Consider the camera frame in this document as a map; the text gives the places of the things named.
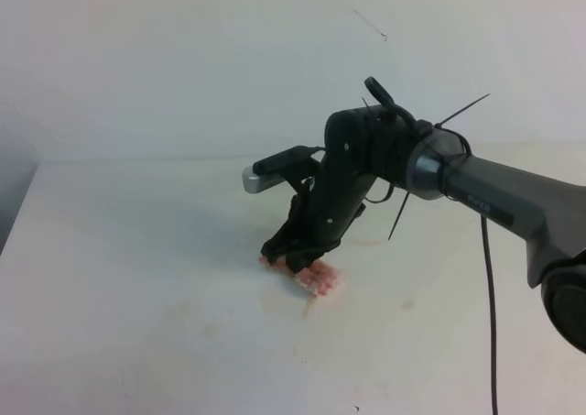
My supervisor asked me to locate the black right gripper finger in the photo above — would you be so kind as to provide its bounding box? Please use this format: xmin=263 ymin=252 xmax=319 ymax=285
xmin=284 ymin=245 xmax=326 ymax=273

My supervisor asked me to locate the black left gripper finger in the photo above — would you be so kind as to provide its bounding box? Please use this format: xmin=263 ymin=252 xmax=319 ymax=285
xmin=261 ymin=222 xmax=293 ymax=266

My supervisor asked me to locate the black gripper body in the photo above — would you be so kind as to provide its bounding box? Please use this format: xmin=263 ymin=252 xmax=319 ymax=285
xmin=290 ymin=105 xmax=415 ymax=248

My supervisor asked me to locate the pink striped rag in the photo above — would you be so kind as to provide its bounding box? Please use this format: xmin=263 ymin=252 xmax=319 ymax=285
xmin=259 ymin=257 xmax=342 ymax=298

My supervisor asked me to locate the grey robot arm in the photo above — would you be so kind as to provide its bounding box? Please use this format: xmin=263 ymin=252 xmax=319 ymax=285
xmin=253 ymin=105 xmax=585 ymax=349

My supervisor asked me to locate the black zip tie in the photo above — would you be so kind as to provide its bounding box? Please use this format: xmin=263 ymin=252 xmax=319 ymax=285
xmin=434 ymin=93 xmax=491 ymax=129

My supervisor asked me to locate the black cable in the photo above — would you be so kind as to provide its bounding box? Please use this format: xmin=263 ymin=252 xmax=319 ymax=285
xmin=480 ymin=215 xmax=499 ymax=415

